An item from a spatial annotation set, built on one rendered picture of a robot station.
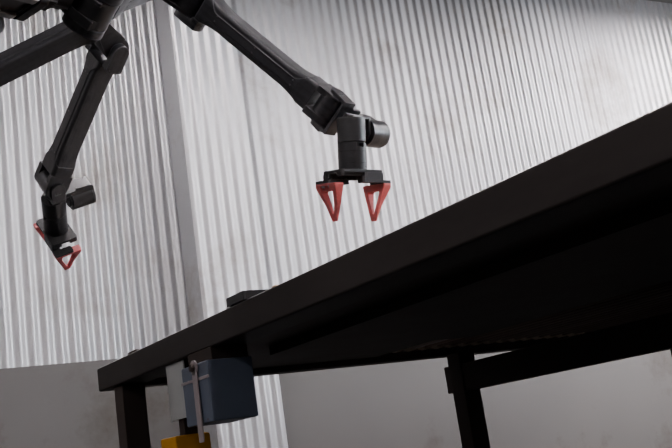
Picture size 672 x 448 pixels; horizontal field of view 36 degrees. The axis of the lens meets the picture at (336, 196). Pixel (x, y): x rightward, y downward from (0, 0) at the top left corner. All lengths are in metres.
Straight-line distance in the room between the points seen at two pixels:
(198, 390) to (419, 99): 3.35
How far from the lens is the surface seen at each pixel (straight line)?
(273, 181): 4.64
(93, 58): 2.36
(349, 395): 4.58
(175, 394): 2.27
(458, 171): 5.21
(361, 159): 1.99
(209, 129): 4.41
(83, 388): 4.12
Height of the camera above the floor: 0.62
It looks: 14 degrees up
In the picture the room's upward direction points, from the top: 9 degrees counter-clockwise
